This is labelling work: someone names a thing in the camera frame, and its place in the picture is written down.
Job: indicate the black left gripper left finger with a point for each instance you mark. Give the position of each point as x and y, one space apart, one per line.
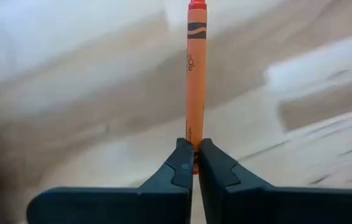
169 186

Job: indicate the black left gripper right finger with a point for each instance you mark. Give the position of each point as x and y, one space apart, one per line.
222 189

